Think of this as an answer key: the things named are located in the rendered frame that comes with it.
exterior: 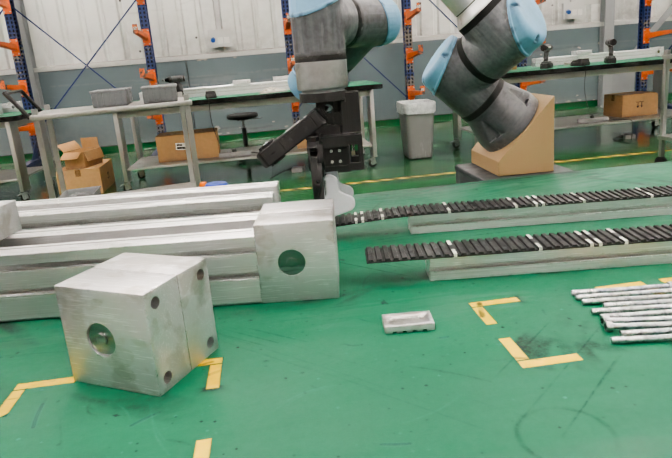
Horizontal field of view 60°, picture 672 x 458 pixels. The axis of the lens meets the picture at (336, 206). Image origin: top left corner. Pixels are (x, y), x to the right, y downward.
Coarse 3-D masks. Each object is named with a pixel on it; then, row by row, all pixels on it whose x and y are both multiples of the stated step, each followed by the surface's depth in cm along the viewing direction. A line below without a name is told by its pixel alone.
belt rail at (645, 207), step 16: (528, 208) 87; (544, 208) 87; (560, 208) 87; (576, 208) 87; (592, 208) 87; (608, 208) 88; (624, 208) 88; (640, 208) 88; (656, 208) 87; (416, 224) 89; (432, 224) 89; (448, 224) 88; (464, 224) 88; (480, 224) 88; (496, 224) 88; (512, 224) 88; (528, 224) 88
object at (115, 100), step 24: (24, 96) 369; (96, 96) 348; (120, 96) 351; (144, 96) 348; (168, 96) 351; (48, 120) 375; (192, 144) 359; (48, 168) 336; (192, 168) 411; (48, 192) 338; (72, 192) 372; (96, 192) 358; (120, 192) 400
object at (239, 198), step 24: (144, 192) 93; (168, 192) 91; (192, 192) 91; (216, 192) 91; (240, 192) 91; (264, 192) 86; (24, 216) 85; (48, 216) 85; (72, 216) 85; (96, 216) 85; (120, 216) 85; (144, 216) 86; (168, 216) 86; (192, 216) 85
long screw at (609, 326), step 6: (606, 324) 54; (612, 324) 54; (618, 324) 54; (624, 324) 54; (630, 324) 54; (636, 324) 54; (642, 324) 54; (648, 324) 54; (654, 324) 54; (660, 324) 54; (666, 324) 54; (606, 330) 54; (612, 330) 54
